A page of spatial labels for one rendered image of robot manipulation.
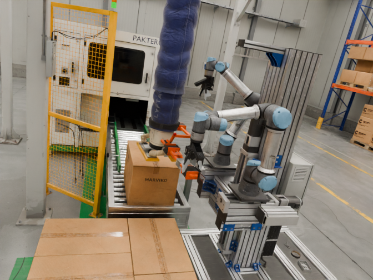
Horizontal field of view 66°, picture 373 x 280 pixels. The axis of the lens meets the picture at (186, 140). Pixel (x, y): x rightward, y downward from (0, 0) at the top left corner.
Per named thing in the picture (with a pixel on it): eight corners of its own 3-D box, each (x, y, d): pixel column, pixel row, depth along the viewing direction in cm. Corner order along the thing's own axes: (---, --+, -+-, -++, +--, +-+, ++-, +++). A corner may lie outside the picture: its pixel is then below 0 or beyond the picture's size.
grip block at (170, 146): (162, 150, 200) (164, 143, 199) (175, 151, 204) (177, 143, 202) (166, 155, 193) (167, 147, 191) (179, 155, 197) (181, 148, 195)
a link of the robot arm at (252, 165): (255, 175, 208) (260, 158, 204) (264, 184, 196) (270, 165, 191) (240, 174, 204) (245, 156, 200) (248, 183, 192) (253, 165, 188)
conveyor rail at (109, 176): (105, 135, 448) (106, 123, 442) (109, 135, 450) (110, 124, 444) (106, 226, 239) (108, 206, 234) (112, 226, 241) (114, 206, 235)
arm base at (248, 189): (252, 186, 213) (255, 174, 210) (262, 196, 199) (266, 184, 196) (234, 185, 208) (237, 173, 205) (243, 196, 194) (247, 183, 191)
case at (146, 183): (123, 176, 298) (127, 140, 286) (161, 177, 310) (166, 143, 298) (127, 208, 244) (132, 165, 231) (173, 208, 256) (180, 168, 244)
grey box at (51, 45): (49, 73, 264) (50, 39, 255) (55, 74, 266) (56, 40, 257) (45, 76, 246) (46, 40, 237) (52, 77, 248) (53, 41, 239)
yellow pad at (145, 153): (136, 144, 232) (136, 138, 231) (147, 144, 236) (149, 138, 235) (146, 161, 203) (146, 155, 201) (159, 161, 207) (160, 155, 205)
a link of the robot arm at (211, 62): (216, 58, 235) (206, 56, 237) (213, 71, 238) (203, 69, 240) (217, 58, 242) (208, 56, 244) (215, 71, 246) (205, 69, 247)
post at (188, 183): (176, 223, 330) (192, 141, 299) (182, 223, 332) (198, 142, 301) (177, 226, 324) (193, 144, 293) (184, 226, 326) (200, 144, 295)
